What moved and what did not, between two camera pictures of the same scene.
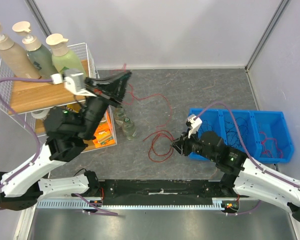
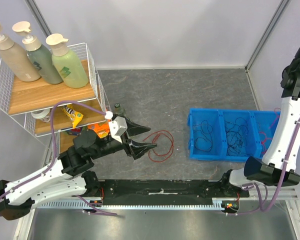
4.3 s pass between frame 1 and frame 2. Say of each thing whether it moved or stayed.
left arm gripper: moved
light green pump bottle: stayed
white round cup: stayed
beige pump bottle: stayed
